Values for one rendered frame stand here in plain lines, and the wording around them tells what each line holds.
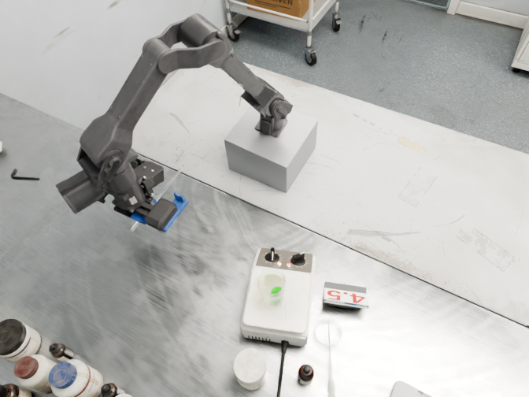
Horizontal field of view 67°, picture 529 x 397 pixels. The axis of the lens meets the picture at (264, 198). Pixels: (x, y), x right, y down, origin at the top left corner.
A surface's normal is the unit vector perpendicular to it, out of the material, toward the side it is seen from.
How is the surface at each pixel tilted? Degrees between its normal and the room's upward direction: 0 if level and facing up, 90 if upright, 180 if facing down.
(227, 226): 0
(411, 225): 0
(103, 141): 30
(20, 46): 90
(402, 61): 0
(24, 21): 90
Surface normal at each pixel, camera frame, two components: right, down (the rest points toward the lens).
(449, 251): -0.04, -0.57
